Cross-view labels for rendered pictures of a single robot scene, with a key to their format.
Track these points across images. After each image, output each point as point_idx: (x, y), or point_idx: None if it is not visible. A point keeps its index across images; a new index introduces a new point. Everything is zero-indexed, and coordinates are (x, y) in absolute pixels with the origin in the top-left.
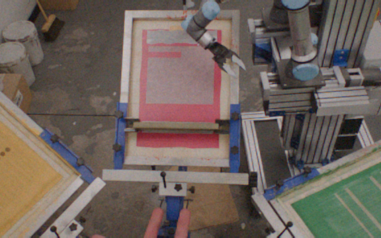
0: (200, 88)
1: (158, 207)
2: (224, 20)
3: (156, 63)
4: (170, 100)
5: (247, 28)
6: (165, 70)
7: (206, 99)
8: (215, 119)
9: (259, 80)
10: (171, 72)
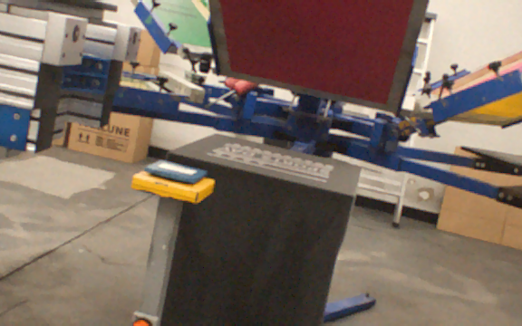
0: (274, 15)
1: None
2: None
3: (359, 3)
4: (325, 39)
5: (61, 55)
6: (341, 7)
7: (262, 24)
8: (249, 42)
9: (128, 46)
10: (327, 7)
